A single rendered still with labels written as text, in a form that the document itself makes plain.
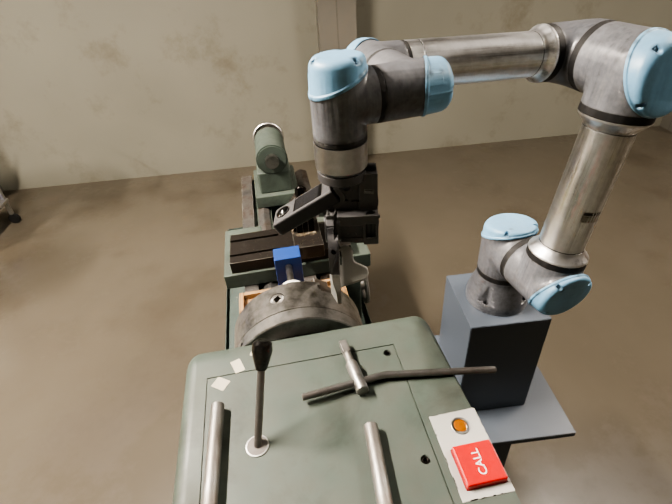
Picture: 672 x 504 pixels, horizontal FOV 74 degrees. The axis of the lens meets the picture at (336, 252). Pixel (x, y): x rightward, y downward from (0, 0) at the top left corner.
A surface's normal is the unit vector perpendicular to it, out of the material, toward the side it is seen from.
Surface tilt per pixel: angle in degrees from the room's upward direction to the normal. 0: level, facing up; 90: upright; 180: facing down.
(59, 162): 90
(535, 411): 0
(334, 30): 90
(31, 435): 0
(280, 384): 0
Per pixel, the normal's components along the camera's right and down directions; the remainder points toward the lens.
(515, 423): -0.06, -0.80
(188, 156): 0.10, 0.59
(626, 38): -0.62, -0.49
